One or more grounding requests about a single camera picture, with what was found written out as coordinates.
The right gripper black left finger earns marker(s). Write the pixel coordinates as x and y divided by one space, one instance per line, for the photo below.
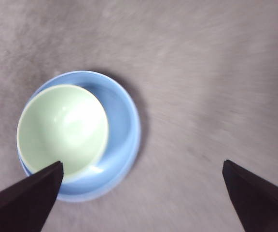
20 207

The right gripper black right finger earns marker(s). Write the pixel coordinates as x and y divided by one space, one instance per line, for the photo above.
262 207

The green ribbed bowl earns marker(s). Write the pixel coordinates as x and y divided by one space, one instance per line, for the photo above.
61 130

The blue round plate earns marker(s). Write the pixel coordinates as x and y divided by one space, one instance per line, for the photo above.
124 125

